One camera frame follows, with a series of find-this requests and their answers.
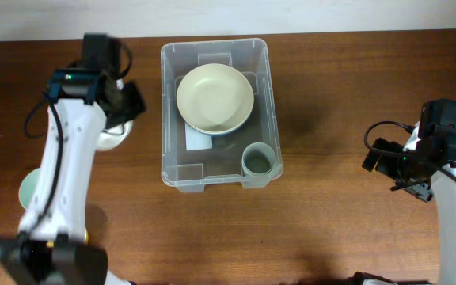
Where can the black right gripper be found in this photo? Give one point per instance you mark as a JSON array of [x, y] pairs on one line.
[[385, 165]]

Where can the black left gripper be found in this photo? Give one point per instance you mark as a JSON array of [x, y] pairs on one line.
[[140, 105]]

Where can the white small bowl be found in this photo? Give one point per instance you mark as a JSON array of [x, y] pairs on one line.
[[113, 138]]

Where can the beige large bowl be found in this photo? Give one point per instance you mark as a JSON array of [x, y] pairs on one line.
[[215, 99]]

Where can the blue large bowl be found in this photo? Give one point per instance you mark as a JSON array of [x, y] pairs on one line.
[[230, 132]]

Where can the green small bowl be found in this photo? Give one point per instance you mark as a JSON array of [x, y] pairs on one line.
[[27, 188]]

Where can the grey plastic cup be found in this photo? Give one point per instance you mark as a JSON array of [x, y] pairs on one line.
[[258, 159]]

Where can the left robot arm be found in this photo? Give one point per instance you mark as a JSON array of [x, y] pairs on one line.
[[51, 245]]

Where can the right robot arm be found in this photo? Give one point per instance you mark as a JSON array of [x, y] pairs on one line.
[[443, 186]]

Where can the white label in bin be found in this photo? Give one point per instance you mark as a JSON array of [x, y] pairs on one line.
[[195, 140]]

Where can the clear plastic storage bin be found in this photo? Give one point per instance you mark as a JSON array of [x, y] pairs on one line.
[[192, 171]]

